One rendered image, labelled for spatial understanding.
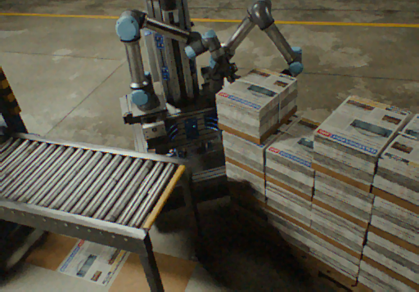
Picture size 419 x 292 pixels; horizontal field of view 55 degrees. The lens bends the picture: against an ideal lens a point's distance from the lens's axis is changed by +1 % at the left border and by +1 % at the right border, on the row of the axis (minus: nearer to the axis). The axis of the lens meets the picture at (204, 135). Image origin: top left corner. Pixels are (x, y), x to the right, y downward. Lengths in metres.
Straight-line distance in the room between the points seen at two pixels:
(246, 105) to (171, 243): 1.20
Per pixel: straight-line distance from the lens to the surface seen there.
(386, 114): 2.00
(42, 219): 2.13
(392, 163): 1.76
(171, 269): 2.67
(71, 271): 2.88
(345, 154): 1.84
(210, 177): 2.85
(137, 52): 2.27
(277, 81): 2.23
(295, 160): 2.04
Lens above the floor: 2.16
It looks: 37 degrees down
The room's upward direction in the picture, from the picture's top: 8 degrees counter-clockwise
